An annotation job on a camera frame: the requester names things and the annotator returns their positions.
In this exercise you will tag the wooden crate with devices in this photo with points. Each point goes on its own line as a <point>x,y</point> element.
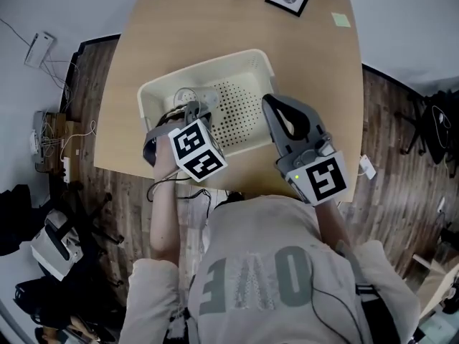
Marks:
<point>54,138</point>

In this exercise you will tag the black jacket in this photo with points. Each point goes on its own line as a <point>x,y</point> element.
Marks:
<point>14,220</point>

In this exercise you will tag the person's right forearm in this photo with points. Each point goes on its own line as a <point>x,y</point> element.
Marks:
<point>331,220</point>

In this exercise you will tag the person's torso in grey shirt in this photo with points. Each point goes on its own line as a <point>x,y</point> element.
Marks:
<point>272,281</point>

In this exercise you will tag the white wall router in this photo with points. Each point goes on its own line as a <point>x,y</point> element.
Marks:
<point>39,48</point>

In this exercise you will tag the white plug adapter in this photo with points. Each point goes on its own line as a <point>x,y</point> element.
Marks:
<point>368,166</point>

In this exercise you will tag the white power strip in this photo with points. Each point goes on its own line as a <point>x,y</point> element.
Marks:
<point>66,168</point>

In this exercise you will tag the person's left forearm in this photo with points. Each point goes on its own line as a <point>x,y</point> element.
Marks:
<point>165,213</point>

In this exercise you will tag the light wooden table white legs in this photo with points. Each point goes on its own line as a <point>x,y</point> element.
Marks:
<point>222,31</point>

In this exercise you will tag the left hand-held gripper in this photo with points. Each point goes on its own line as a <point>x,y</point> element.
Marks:
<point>197,149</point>

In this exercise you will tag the cream plastic basket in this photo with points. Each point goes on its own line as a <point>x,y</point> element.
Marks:
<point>244,120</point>

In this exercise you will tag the green sticky note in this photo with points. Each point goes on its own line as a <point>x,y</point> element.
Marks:
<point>340,19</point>

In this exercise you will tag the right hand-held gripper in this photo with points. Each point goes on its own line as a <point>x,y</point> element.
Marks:
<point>319,177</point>

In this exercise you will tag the clear plastic cup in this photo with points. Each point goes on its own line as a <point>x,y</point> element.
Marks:
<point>201,95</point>

